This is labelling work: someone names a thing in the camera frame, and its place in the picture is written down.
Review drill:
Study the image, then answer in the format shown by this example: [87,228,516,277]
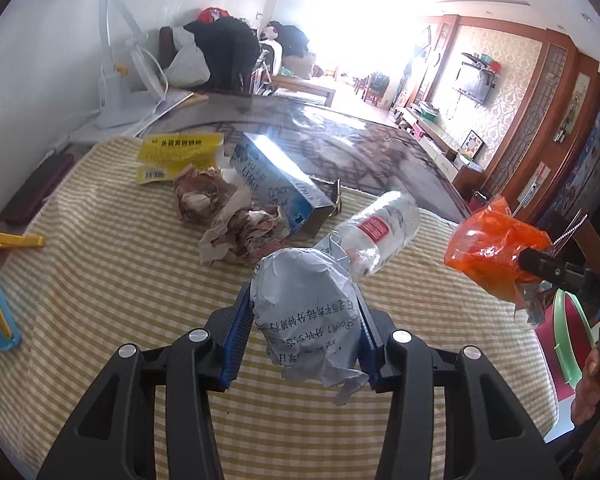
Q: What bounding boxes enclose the yellow plastic packet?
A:
[136,132,226,186]

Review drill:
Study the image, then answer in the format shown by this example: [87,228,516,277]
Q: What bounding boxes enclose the framed patchwork picture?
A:
[461,130,486,161]

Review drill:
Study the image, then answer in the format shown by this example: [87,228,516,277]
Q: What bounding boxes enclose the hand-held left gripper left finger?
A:
[45,282,256,480]

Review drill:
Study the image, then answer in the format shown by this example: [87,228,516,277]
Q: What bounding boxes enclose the magazine rack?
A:
[250,45,281,96]

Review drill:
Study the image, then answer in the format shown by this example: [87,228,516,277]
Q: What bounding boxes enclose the red bin green rim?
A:
[550,287,600,391]

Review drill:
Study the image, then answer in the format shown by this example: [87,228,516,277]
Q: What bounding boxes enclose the person's right hand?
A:
[571,347,600,427]

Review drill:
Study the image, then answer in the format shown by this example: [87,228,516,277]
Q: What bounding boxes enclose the yellow plastic clip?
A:
[0,230,46,248]

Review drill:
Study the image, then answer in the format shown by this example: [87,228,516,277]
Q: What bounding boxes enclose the long wall scroll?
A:
[555,72,593,143]

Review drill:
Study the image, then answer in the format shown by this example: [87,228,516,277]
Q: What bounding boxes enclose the grey paper ball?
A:
[252,234,371,407]

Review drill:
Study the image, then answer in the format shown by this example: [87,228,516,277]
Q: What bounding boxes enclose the wooden television cabinet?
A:
[397,102,486,191]

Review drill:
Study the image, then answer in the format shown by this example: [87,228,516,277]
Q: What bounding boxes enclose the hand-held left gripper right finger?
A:
[357,304,561,480]

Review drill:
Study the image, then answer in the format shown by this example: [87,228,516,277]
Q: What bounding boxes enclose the black clothing pile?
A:
[272,22,311,58]

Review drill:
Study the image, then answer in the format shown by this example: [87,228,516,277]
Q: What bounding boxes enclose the colourful wall posters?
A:
[537,100,600,241]

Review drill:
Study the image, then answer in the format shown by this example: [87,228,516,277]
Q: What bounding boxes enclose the clear plastic bottle red label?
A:
[337,190,421,278]

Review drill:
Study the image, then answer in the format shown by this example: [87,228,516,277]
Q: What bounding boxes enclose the wooden sofa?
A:
[272,55,337,106]

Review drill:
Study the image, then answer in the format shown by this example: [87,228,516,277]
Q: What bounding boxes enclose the beaded metal rod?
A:
[555,212,588,251]

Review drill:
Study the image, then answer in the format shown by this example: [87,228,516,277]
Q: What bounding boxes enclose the blue white carton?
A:
[229,132,342,241]

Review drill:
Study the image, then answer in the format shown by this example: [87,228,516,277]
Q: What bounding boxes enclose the small red waste bin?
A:
[466,189,491,213]

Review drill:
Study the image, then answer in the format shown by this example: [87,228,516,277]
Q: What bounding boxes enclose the black jacket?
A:
[185,17,261,91]

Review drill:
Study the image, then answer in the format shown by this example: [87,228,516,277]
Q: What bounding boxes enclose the wall television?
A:
[467,67,496,106]

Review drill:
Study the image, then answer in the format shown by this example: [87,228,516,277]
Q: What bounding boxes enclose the wooden dining chair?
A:
[355,72,391,108]

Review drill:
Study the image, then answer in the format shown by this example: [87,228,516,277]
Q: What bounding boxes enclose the white plastic bag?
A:
[167,42,211,88]

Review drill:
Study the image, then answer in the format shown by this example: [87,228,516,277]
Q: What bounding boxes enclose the brown paper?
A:
[199,195,293,267]
[172,165,251,223]

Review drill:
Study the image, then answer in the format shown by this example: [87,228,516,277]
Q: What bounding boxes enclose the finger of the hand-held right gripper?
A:
[517,246,587,294]

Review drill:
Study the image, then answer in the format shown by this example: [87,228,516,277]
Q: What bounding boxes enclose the stack of papers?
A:
[130,87,206,136]

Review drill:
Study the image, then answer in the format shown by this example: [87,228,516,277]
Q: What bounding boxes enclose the dark wooden chair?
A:
[159,27,176,66]

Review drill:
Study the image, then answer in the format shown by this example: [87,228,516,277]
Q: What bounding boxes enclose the white desk fan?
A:
[96,0,171,128]

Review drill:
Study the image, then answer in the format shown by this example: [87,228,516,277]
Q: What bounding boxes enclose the wall shelf with items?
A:
[460,50,503,73]

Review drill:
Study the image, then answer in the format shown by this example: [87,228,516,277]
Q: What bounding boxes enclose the red white wall calendar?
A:
[520,162,551,208]

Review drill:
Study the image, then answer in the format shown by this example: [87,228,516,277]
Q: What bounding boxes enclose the patterned table cover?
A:
[145,90,473,226]

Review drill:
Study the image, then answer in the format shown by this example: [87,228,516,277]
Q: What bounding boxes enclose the orange snack wrapper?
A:
[442,196,553,328]

